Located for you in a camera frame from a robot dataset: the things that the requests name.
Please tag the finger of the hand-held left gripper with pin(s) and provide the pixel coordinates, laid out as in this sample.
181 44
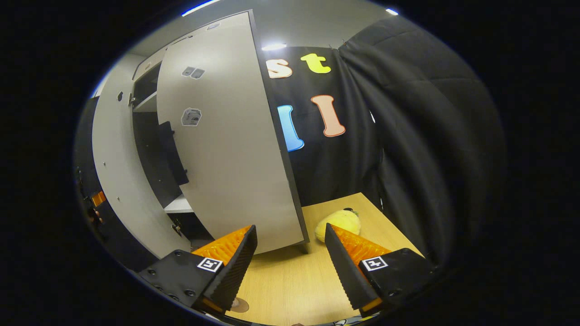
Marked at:
98 198

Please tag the round brown coaster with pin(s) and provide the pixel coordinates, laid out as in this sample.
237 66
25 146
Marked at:
242 305

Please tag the white cabinet shelf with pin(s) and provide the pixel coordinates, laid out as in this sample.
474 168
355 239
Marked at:
179 206
147 104

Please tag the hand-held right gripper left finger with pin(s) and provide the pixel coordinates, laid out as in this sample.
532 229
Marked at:
235 269

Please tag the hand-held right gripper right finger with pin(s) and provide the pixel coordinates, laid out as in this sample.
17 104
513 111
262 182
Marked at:
346 271

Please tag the black backdrop cloth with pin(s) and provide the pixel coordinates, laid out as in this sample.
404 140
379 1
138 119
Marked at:
430 136

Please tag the white cabinet door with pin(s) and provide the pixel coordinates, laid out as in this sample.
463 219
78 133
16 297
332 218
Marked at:
235 149
122 181

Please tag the yellow plush toy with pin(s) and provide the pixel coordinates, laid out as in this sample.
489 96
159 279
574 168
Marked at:
337 222

